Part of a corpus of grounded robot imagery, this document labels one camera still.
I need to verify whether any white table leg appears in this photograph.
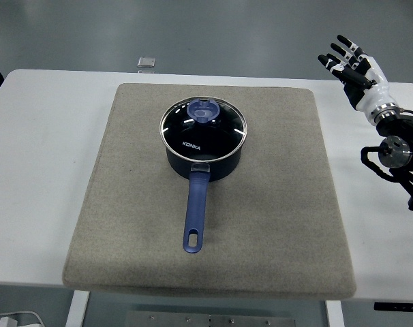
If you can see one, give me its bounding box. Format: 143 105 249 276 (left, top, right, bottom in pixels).
63 290 91 327
324 300 346 327

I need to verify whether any dark pot with blue handle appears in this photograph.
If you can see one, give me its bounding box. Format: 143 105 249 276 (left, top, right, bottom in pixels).
165 134 243 255

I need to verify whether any grey metal plate with screws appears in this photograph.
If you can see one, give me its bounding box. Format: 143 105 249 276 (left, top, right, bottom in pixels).
124 310 297 327

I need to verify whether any black bar under table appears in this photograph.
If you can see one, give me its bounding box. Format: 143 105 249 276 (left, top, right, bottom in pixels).
373 302 413 312

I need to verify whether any beige fabric mat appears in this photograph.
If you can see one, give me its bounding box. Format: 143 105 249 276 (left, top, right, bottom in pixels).
61 82 358 300

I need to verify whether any white cable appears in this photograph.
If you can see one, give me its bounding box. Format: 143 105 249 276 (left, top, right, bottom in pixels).
0 309 46 327

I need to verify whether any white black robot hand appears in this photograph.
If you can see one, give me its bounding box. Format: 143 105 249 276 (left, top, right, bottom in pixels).
317 33 397 119

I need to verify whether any glass pot lid blue knob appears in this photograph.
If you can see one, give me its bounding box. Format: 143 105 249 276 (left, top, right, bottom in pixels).
159 96 249 161

